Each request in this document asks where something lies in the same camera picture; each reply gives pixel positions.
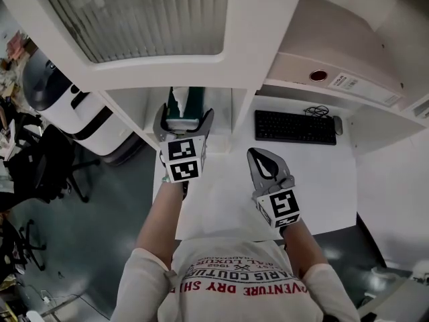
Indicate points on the grey computer mouse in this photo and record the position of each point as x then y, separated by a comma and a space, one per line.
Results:
338, 125

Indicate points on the person's white printed shirt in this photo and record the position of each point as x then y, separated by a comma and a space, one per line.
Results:
234, 280

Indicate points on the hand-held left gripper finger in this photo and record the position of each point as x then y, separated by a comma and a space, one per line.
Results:
158, 121
207, 122

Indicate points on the person's right forearm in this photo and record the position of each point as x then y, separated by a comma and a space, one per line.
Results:
301, 250

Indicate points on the white and black service robot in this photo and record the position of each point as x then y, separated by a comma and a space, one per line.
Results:
83, 112

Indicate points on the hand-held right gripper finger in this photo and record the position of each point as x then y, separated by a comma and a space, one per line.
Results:
282, 169
255, 176

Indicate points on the white file binder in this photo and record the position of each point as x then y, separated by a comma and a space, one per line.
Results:
335, 76

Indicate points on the white desk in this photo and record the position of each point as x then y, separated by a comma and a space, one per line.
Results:
228, 193

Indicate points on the green and white tissues box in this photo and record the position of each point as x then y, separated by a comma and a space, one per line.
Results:
192, 106

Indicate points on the person's left forearm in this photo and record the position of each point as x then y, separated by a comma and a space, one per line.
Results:
161, 220

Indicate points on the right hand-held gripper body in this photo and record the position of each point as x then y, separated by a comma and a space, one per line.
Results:
279, 206

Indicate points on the black keyboard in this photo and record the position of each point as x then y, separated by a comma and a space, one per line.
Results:
295, 127

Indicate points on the black office chair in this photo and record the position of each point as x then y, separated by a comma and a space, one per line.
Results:
16, 243
37, 166

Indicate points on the frosted glass cabinet door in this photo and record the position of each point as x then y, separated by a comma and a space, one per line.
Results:
134, 18

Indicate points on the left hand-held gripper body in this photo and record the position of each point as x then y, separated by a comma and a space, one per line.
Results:
182, 159

